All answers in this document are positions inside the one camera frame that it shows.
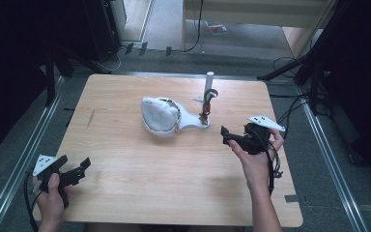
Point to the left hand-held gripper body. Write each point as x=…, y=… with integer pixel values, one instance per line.
x=43, y=163

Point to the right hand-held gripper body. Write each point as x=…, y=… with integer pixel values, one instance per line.
x=254, y=141

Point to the white key stand with bowl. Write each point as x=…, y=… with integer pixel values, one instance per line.
x=190, y=117

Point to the white fluffy pouch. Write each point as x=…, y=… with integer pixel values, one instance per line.
x=159, y=113

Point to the person's right hand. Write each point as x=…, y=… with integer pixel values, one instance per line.
x=254, y=167

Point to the person's left hand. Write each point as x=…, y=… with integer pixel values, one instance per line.
x=51, y=203

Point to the black tripod legs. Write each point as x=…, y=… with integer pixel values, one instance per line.
x=290, y=66

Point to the black metal stand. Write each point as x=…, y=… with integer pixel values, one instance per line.
x=49, y=77

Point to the booklet with red print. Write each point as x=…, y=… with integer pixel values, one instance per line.
x=216, y=27

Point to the black cabinet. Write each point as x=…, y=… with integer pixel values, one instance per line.
x=101, y=29

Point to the silver metal floor rail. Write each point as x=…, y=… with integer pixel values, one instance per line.
x=331, y=167
x=19, y=161

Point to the beige wooden shelf frame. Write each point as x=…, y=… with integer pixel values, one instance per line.
x=238, y=13

